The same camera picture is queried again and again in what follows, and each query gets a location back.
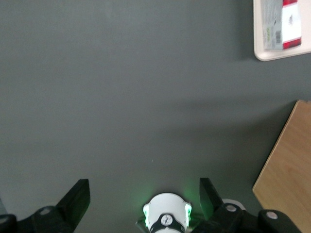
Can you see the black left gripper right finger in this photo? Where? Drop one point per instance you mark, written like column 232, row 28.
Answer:
column 211, row 201

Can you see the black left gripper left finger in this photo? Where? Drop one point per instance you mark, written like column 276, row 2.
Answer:
column 76, row 201

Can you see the red and white cookie box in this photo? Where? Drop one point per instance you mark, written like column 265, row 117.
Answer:
column 290, row 24

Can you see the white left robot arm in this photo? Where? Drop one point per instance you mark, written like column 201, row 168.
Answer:
column 166, row 206

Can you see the cream white rectangular tray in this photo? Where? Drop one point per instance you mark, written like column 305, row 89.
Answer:
column 272, row 54

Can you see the light wooden board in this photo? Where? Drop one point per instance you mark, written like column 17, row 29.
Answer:
column 289, row 170

